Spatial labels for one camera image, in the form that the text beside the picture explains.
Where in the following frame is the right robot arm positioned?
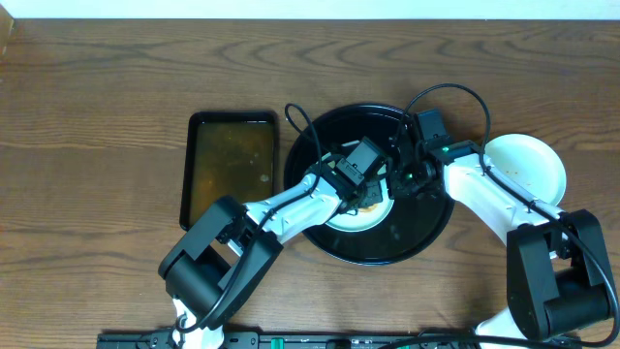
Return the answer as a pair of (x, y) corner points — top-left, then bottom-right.
(392, 134), (619, 348)

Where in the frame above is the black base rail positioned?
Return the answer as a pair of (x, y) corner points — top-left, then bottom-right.
(96, 329), (577, 349)

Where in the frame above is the light green plate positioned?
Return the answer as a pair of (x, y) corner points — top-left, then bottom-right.
(485, 134), (567, 206)
(325, 163), (394, 233)

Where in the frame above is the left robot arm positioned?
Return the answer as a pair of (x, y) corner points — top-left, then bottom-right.
(158, 164), (388, 348)

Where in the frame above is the black rectangular water tray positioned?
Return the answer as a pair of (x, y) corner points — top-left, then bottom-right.
(179, 111), (279, 231)

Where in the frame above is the green orange sponge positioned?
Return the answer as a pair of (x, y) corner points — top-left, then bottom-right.
(357, 204), (379, 212)

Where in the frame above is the round black tray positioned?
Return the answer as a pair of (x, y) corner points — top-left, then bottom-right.
(284, 104), (454, 266)

